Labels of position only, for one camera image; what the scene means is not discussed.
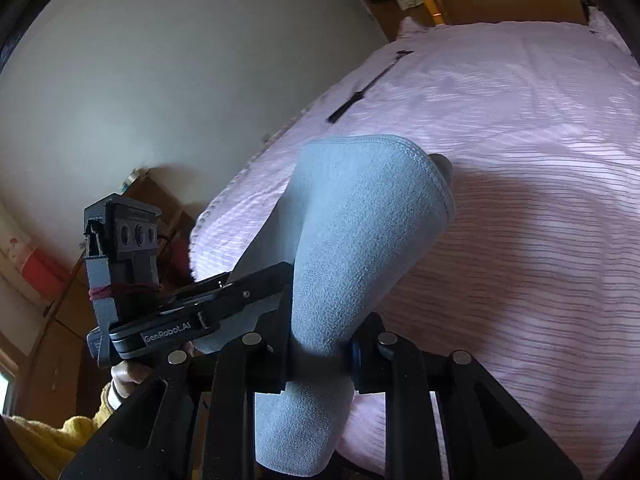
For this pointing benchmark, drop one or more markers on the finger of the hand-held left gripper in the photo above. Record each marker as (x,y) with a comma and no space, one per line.
(250,285)

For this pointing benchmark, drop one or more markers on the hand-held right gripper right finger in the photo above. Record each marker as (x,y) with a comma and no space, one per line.
(354,357)

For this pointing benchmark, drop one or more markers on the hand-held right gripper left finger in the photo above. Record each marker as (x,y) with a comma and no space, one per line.
(272,365)

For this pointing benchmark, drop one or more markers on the blue pants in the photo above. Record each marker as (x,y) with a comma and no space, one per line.
(360,240)

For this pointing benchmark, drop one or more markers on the person's left forearm yellow sleeve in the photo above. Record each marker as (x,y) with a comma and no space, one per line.
(50,440)

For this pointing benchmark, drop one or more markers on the person's left hand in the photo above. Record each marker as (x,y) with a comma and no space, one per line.
(125,377)

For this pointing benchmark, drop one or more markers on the wooden nightstand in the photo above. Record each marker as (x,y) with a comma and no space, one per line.
(165,210)

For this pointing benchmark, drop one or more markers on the red box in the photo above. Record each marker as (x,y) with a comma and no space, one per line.
(42,275)

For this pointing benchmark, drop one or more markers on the wooden cabinet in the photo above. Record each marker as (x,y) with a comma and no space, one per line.
(55,340)

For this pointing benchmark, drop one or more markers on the black folding stick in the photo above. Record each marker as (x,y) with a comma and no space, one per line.
(350,105)

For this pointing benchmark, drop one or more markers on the wooden wardrobe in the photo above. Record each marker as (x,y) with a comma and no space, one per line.
(500,5)

